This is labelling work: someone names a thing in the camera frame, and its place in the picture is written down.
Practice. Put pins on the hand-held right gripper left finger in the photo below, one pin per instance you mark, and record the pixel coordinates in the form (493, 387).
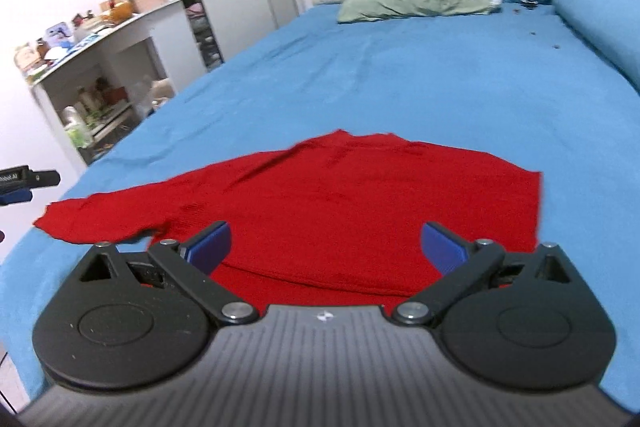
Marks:
(212, 248)

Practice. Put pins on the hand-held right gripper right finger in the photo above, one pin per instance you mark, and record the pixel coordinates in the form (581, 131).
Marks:
(440, 250)

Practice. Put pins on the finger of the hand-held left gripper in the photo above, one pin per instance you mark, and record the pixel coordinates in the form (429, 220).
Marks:
(30, 179)

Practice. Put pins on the red knit sweater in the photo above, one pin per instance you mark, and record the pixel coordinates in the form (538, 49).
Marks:
(320, 207)

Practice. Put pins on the white shelf unit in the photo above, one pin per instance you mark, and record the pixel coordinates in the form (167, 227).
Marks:
(100, 72)

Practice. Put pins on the blue bed sheet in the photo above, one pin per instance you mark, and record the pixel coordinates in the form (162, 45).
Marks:
(400, 87)

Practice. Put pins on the blue rolled blanket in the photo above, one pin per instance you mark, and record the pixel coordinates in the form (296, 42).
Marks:
(597, 17)

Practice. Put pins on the picture frame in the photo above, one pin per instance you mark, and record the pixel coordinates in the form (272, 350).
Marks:
(57, 34)

